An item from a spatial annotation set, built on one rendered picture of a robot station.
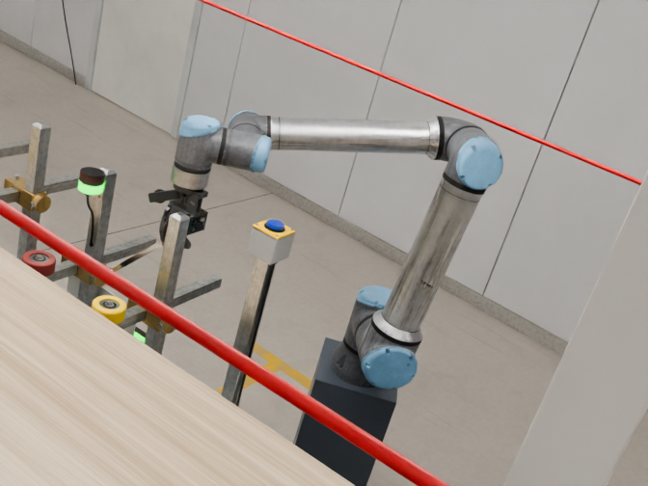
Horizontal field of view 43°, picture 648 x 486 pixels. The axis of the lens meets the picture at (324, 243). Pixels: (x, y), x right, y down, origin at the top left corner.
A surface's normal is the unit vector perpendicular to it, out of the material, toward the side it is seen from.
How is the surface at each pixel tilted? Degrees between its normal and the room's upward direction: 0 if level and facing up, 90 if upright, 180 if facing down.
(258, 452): 0
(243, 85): 90
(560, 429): 90
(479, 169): 83
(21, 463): 0
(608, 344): 90
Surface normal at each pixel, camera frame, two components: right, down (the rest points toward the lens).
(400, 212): -0.59, 0.21
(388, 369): 0.07, 0.53
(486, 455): 0.25, -0.87
